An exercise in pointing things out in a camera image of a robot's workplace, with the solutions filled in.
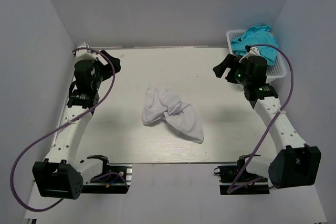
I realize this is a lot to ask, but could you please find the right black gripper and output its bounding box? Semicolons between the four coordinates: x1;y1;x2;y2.
213;54;251;87

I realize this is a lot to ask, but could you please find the white t-shirt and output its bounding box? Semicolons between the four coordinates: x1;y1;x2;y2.
141;86;204;144

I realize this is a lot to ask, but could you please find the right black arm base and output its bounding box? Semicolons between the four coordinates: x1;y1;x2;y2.
214;165;271;196

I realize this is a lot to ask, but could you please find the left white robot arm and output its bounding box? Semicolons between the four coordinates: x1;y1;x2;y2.
32;50;121;199

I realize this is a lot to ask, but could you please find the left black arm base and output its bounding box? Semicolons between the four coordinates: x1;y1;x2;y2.
81;164;133;195

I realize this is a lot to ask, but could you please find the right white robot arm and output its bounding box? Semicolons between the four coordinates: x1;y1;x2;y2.
213;54;321;194

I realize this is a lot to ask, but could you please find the cyan t-shirt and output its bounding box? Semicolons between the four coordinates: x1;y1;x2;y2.
230;24;279;67

